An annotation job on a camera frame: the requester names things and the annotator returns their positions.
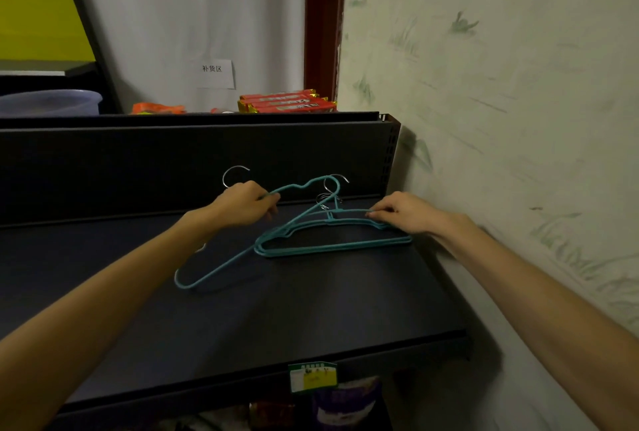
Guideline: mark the person's left hand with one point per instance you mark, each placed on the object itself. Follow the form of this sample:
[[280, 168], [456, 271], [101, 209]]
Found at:
[[237, 207]]

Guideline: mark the person's right hand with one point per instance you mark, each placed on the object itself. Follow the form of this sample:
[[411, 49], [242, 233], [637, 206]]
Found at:
[[417, 213]]

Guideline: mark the person's right thumb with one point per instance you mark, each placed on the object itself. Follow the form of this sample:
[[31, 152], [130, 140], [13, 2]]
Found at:
[[382, 216]]

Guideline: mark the person's left thumb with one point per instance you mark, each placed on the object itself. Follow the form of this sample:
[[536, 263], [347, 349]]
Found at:
[[269, 211]]

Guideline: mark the pile of teal hangers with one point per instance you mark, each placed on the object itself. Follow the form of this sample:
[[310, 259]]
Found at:
[[329, 241]]

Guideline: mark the person's left forearm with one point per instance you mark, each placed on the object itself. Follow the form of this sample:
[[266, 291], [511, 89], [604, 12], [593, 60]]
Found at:
[[100, 316]]

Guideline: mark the person's right forearm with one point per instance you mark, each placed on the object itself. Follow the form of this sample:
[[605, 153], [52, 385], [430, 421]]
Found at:
[[544, 316]]

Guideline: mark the dark metal shelf board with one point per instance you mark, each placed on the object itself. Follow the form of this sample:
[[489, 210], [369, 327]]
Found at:
[[279, 306]]

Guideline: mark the red snack packet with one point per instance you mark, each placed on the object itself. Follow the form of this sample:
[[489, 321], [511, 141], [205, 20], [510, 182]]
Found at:
[[292, 106], [277, 94]]

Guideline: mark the dark perforated shelf back panel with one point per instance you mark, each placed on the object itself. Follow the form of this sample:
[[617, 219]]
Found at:
[[149, 166]]

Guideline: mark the white paper sign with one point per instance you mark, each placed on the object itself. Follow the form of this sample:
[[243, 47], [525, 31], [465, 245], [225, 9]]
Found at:
[[216, 73]]

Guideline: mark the orange snack packet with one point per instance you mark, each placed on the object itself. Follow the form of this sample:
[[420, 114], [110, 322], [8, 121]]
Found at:
[[157, 108]]

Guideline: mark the green yellow price tag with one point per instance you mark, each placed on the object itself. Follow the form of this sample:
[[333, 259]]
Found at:
[[313, 376]]

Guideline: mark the purple snack bag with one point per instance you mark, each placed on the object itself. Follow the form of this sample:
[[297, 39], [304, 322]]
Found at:
[[347, 403]]

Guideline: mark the red brown snack bag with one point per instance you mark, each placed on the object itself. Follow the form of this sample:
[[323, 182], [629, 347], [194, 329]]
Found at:
[[272, 414]]

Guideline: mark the blue plastic basin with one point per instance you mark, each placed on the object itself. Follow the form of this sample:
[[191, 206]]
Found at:
[[47, 103]]

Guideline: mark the dark red door frame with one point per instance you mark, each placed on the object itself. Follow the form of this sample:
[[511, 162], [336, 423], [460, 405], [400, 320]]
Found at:
[[324, 21]]

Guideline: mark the black slanted post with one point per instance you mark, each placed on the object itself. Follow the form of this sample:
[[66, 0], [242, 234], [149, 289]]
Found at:
[[92, 31]]

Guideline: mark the yellow wall panel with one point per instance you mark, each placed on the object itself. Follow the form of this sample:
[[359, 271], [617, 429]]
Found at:
[[37, 1]]

